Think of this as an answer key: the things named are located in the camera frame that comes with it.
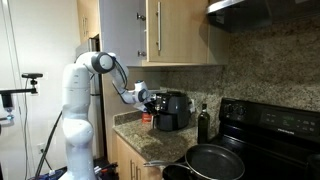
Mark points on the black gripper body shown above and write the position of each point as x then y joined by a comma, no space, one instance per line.
151,107

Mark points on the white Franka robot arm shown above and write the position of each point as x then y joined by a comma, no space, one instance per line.
76,100

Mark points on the open grey cabinet door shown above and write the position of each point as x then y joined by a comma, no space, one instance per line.
121,30

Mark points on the wooden upper cabinet door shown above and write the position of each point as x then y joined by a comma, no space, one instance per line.
183,30

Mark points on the red box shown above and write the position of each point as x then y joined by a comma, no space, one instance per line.
146,118

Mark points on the white plug on backsplash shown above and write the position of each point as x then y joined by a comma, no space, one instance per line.
192,105

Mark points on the dark olive oil bottle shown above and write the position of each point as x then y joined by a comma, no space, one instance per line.
203,125

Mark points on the red and black tools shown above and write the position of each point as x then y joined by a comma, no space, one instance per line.
106,167

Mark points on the black frying pan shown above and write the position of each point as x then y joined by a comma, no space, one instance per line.
215,162

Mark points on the stainless refrigerator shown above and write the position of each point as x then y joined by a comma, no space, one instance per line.
87,46

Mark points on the narrow wooden upper cabinet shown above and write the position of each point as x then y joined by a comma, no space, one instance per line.
88,20

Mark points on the black electric stove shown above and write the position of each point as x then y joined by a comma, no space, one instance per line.
266,140

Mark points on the blue round object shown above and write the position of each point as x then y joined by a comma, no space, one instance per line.
50,175

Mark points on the stainless range hood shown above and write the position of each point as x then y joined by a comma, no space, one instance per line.
253,13

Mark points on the white wall outlet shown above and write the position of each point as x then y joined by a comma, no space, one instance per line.
41,148

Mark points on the black camera on stand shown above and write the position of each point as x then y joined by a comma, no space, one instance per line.
32,75

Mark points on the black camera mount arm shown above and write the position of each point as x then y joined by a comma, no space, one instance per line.
16,90

